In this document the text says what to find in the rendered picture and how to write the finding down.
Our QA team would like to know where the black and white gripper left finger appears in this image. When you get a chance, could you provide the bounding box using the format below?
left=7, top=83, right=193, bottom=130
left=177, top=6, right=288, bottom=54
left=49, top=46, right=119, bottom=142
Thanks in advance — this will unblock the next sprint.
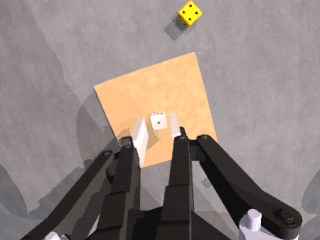
left=20, top=117, right=148, bottom=240

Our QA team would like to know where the yellow die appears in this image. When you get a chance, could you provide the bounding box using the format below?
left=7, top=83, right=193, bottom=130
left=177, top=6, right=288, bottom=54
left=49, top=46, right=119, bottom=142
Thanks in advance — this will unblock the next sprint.
left=177, top=1, right=202, bottom=27

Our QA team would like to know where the white die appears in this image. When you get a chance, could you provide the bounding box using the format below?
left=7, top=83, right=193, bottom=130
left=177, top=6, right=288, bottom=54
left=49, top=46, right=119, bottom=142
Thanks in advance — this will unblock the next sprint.
left=150, top=110, right=167, bottom=130

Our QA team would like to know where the peach flat square mat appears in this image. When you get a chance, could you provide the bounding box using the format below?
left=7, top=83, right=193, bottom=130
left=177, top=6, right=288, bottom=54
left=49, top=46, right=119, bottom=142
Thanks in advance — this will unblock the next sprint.
left=94, top=52, right=217, bottom=168

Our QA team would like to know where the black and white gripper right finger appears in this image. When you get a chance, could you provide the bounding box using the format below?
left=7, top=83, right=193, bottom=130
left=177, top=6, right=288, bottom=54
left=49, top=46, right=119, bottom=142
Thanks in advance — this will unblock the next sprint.
left=156, top=112, right=303, bottom=240

